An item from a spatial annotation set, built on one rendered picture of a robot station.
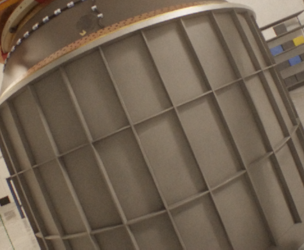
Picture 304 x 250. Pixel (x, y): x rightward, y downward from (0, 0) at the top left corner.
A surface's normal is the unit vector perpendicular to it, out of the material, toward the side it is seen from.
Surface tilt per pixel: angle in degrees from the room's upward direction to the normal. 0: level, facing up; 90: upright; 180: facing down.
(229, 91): 90
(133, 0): 62
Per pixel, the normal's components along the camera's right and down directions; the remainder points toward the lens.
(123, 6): -0.08, -0.52
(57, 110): -0.31, 0.07
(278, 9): -0.05, -0.04
